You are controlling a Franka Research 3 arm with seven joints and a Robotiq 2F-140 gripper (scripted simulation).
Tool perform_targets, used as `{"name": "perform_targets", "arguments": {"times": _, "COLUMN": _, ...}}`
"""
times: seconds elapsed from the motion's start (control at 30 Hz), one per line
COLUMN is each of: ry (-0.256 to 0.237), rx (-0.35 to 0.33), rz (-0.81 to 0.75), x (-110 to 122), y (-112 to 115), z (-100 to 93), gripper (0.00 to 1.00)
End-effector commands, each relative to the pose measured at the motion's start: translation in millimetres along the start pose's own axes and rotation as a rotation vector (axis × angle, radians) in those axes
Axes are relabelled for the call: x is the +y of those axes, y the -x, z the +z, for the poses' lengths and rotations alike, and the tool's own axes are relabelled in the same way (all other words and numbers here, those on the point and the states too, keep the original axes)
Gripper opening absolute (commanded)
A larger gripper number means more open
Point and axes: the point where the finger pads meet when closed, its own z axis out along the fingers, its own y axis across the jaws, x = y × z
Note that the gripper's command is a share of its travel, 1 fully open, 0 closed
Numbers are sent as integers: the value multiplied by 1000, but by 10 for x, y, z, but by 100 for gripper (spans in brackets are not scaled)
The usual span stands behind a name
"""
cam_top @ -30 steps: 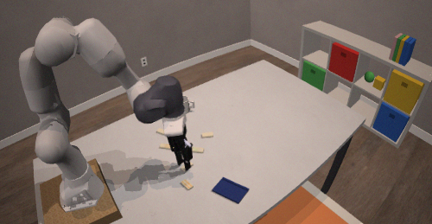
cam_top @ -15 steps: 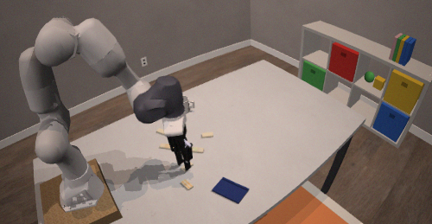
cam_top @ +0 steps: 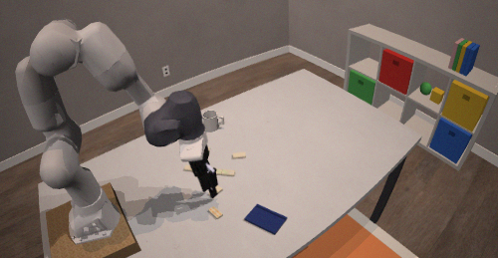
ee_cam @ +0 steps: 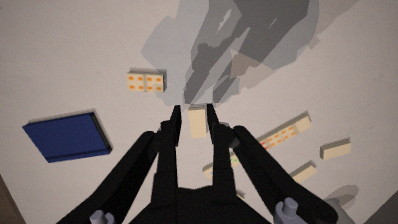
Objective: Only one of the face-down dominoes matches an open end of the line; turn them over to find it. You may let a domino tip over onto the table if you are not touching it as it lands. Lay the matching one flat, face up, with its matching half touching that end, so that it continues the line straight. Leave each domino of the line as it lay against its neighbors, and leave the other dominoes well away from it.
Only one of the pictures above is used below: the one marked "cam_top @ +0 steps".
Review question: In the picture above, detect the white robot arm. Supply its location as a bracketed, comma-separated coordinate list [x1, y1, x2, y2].
[15, 18, 208, 245]

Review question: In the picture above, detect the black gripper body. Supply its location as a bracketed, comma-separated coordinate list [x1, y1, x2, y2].
[191, 145, 210, 170]

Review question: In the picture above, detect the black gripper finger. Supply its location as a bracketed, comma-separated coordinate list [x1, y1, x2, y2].
[189, 161, 208, 192]
[197, 163, 218, 198]

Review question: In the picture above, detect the grey mug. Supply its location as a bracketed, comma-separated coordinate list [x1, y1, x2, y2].
[202, 110, 224, 131]

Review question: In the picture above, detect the dark blue notebook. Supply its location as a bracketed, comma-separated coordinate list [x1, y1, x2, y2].
[244, 204, 287, 235]

